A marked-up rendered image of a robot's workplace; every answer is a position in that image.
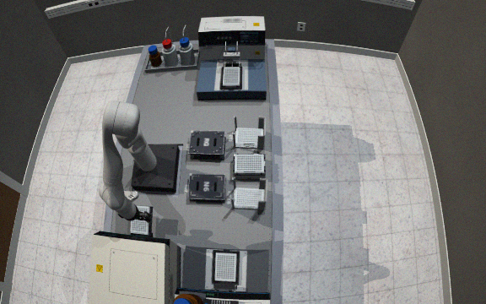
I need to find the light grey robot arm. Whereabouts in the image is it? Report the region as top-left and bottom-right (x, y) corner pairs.
(99, 100), (157, 219)

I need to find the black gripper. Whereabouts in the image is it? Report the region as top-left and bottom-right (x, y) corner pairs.
(126, 205), (152, 223)

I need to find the red bottle cap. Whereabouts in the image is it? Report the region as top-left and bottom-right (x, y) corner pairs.
(162, 39), (172, 48)

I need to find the white plastic bottle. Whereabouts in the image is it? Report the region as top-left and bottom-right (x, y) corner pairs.
(162, 44), (179, 67)

